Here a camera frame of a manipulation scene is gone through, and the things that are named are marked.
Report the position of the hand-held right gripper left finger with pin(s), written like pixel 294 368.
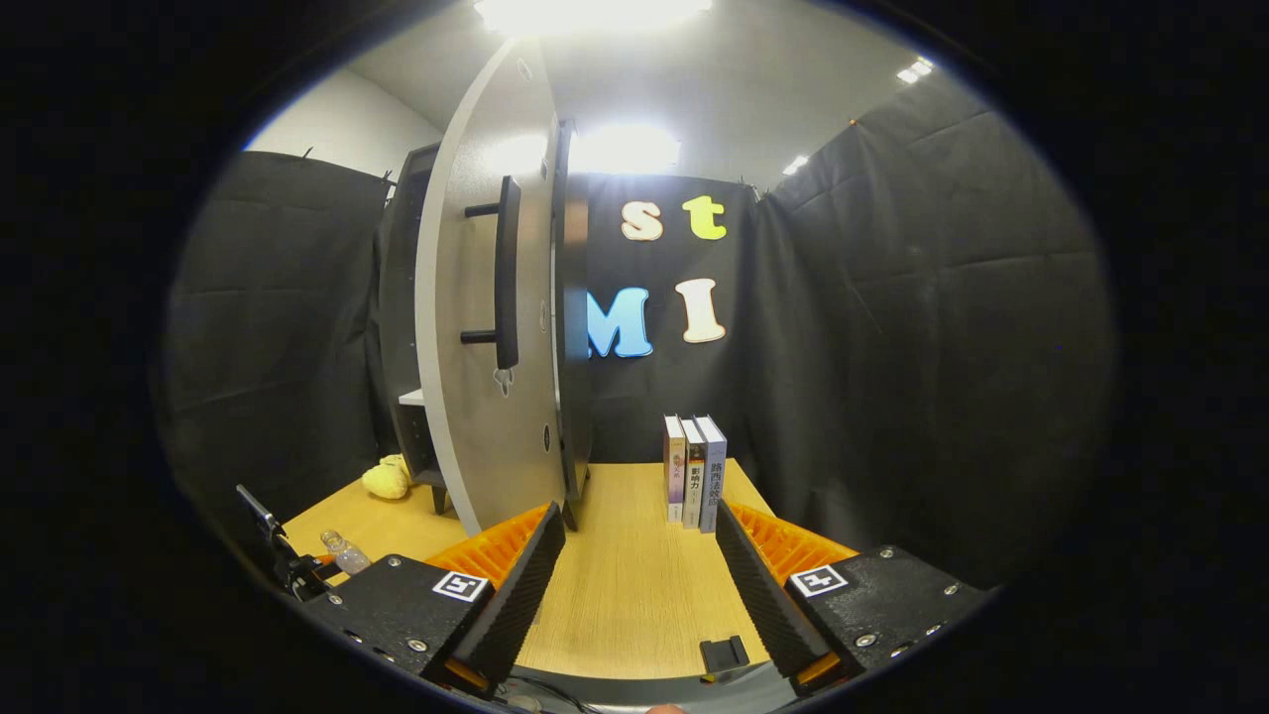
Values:
pixel 516 595

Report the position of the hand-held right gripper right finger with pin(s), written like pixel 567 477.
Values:
pixel 763 605

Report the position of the clear plastic bottle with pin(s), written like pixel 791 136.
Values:
pixel 349 557

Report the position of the dark grey cabinet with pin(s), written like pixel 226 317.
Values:
pixel 577 416

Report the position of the white cabinet shelf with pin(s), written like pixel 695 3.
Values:
pixel 411 398

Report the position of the small black clip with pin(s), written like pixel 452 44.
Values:
pixel 724 654

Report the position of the yellow plush toy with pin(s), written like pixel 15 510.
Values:
pixel 385 479

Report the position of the white book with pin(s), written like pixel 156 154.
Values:
pixel 693 486

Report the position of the blue-grey book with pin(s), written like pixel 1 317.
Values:
pixel 712 476

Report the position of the black backdrop cloth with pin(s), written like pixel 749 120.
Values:
pixel 942 347

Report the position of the large ceiling light panel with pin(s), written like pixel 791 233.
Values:
pixel 593 15

